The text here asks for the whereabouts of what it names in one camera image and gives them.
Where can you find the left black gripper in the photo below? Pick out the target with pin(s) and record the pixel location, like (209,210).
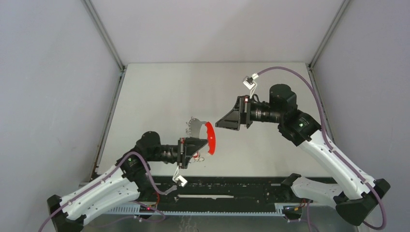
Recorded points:
(188,147)

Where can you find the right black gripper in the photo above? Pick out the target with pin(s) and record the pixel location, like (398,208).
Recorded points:
(240,114)

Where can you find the red grey keyring holder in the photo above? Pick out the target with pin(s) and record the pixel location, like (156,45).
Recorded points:
(197,128)

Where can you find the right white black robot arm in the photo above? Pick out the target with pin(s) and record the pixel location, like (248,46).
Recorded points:
(354,194)

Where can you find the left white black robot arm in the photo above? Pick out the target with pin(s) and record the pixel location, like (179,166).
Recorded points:
(127,180)

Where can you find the left circuit board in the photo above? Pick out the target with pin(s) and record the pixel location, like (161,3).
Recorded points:
(147,209)

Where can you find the circuit board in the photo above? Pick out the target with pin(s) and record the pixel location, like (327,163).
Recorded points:
(147,209)
(292,210)

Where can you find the right circuit board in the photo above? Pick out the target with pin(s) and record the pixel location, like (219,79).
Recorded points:
(292,210)

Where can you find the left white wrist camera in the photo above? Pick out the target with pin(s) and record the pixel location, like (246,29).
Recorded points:
(179,179)

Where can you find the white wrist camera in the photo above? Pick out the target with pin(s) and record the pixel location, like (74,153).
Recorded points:
(251,84)
(179,179)

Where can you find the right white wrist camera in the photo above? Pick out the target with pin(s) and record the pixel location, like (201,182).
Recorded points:
(251,84)

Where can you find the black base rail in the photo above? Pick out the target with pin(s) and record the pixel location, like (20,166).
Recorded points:
(204,195)

